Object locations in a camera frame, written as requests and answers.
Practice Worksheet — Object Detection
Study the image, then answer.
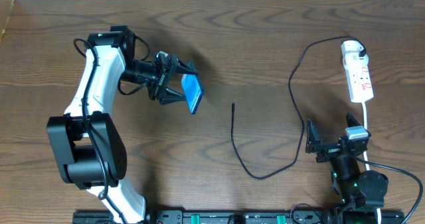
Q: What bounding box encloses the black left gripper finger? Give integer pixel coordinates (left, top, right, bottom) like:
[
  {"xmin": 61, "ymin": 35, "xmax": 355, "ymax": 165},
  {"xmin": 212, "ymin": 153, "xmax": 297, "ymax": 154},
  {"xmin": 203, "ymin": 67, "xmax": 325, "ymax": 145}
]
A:
[
  {"xmin": 172, "ymin": 55, "xmax": 198, "ymax": 75},
  {"xmin": 158, "ymin": 88, "xmax": 186, "ymax": 105}
]

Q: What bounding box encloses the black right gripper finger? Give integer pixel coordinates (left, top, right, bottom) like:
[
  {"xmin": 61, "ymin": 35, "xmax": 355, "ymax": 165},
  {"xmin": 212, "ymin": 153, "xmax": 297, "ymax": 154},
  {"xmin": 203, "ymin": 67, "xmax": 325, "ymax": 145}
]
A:
[
  {"xmin": 305, "ymin": 119, "xmax": 321, "ymax": 154},
  {"xmin": 345, "ymin": 113, "xmax": 361, "ymax": 128}
]

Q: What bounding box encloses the blue Galaxy smartphone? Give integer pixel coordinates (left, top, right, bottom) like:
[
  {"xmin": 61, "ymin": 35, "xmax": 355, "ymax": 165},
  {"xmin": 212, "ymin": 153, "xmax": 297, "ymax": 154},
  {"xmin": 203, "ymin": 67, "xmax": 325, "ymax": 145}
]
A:
[{"xmin": 181, "ymin": 74, "xmax": 204, "ymax": 114}]

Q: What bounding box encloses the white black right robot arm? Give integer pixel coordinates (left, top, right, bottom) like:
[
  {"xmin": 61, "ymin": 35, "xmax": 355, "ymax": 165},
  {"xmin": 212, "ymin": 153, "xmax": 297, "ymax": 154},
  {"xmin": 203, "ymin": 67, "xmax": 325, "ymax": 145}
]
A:
[{"xmin": 305, "ymin": 113, "xmax": 388, "ymax": 223}]

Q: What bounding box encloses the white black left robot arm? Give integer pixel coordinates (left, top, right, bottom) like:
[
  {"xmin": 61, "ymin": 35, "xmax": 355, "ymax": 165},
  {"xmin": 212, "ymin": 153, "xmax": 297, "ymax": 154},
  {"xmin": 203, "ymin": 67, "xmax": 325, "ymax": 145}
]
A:
[{"xmin": 46, "ymin": 25, "xmax": 203, "ymax": 223}]

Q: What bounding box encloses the white USB charger plug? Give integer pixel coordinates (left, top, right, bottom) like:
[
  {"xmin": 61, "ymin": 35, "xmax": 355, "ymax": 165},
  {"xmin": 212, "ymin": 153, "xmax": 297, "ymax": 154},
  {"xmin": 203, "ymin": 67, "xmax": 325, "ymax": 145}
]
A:
[{"xmin": 341, "ymin": 40, "xmax": 367, "ymax": 57}]

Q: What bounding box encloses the white power strip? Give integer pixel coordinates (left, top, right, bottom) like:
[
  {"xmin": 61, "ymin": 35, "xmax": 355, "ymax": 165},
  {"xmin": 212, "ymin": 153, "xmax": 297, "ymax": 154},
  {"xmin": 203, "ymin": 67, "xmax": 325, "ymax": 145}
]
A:
[{"xmin": 343, "ymin": 52, "xmax": 374, "ymax": 103}]

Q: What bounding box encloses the brown cardboard side panel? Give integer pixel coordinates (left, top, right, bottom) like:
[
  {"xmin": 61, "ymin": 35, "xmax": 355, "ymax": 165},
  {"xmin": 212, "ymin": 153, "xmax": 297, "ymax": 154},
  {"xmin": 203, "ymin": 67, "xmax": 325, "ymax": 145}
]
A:
[{"xmin": 0, "ymin": 0, "xmax": 15, "ymax": 39}]

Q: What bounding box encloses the white power strip cord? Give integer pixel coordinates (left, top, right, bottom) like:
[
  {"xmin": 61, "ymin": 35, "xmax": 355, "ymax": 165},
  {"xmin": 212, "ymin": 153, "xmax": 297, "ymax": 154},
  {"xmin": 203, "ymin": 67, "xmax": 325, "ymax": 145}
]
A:
[{"xmin": 361, "ymin": 100, "xmax": 383, "ymax": 224}]

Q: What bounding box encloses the black charger cable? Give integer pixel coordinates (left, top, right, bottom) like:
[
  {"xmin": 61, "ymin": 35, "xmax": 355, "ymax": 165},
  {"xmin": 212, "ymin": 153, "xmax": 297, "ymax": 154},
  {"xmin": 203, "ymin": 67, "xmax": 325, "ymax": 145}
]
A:
[{"xmin": 230, "ymin": 35, "xmax": 367, "ymax": 181}]

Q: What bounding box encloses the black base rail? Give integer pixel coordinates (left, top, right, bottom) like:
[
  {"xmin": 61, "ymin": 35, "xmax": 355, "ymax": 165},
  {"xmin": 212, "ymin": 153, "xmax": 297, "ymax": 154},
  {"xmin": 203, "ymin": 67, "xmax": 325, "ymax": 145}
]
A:
[{"xmin": 71, "ymin": 209, "xmax": 404, "ymax": 224}]

